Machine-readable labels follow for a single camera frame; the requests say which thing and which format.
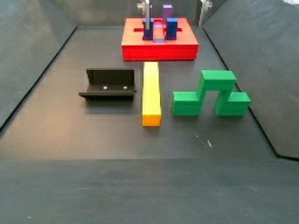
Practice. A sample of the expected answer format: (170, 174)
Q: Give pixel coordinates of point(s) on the black angle bracket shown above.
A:
(110, 82)

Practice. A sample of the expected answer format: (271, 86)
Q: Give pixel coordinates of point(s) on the right blue block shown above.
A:
(171, 27)

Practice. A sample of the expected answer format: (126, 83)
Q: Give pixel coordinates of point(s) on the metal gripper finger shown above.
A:
(144, 7)
(206, 4)

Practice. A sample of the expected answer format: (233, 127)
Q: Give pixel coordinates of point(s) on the purple block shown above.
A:
(167, 12)

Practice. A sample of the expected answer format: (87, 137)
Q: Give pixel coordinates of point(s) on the green stepped arch block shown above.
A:
(231, 103)

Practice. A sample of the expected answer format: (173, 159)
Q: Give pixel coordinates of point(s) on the red board with slots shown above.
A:
(158, 49)

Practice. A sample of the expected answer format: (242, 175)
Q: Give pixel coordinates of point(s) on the left blue block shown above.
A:
(148, 29)

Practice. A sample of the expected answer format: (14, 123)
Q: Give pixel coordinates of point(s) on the long yellow block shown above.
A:
(151, 96)

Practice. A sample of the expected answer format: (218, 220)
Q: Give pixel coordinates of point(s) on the blue block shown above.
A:
(171, 27)
(148, 29)

